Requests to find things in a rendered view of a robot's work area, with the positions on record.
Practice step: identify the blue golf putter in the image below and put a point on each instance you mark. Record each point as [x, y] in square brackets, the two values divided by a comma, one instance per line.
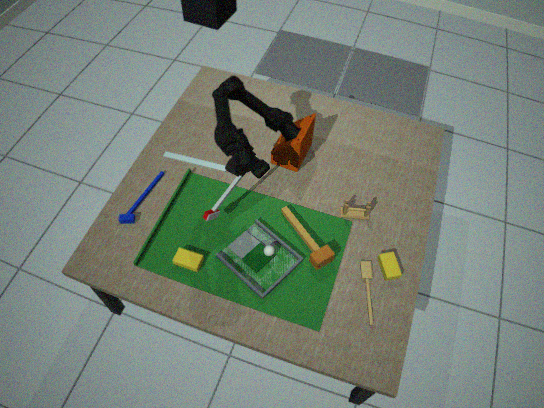
[129, 217]

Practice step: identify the green flat mat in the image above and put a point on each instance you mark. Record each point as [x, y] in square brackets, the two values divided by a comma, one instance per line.
[302, 297]

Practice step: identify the wooden mallet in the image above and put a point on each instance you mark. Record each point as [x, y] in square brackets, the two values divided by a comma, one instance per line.
[320, 256]

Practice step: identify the yellow rectangular block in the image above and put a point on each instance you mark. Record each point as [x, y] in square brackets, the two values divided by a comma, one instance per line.
[389, 266]
[187, 259]

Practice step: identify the white golf ball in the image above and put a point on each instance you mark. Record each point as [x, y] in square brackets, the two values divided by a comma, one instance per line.
[269, 250]

